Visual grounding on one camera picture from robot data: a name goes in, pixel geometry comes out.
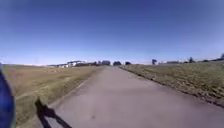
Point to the row of dark trees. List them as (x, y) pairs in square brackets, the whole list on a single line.
[(106, 62)]

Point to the grey asphalt path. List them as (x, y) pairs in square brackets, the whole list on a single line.
[(120, 100)]

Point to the white building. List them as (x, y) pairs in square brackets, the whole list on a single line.
[(72, 63)]

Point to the small dark tree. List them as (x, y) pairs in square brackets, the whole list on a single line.
[(154, 61), (191, 60)]

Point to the dry grass field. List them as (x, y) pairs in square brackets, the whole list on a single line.
[(186, 76), (40, 80)]

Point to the blue object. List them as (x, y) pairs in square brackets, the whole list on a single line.
[(5, 103)]

